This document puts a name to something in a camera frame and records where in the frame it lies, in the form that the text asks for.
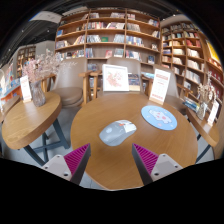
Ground white framed flower picture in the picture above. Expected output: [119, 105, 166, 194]
[101, 63, 130, 93]

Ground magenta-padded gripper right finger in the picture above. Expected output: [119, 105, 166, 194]
[131, 143, 184, 186]

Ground stack of books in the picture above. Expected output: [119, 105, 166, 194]
[182, 96, 201, 114]

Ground light blue flat book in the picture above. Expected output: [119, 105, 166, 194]
[141, 71, 156, 80]

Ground beige padded wooden armchair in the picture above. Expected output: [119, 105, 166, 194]
[141, 63, 189, 115]
[49, 57, 93, 108]
[89, 56, 145, 98]

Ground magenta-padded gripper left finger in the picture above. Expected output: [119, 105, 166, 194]
[41, 143, 92, 186]

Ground glass vase with dried flowers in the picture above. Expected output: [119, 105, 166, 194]
[195, 71, 218, 121]

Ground small white table sign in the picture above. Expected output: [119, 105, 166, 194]
[207, 99, 221, 127]
[19, 75, 33, 103]

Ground grey computer mouse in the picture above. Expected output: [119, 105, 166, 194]
[98, 119, 138, 147]

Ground white sign on wooden base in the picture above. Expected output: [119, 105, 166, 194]
[148, 68, 172, 106]

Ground wide wooden bookshelf unit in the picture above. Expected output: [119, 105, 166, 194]
[54, 8, 162, 73]

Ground dark standing book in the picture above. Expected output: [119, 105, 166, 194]
[128, 73, 142, 92]

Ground glass vase with pink flowers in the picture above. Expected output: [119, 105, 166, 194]
[21, 49, 68, 108]

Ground distant wooden bookshelf unit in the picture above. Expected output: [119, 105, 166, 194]
[15, 44, 37, 78]

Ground round light blue mouse pad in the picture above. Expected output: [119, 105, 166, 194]
[140, 105, 178, 131]

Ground oval wooden side table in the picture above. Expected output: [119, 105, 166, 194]
[1, 91, 71, 167]
[185, 107, 221, 164]

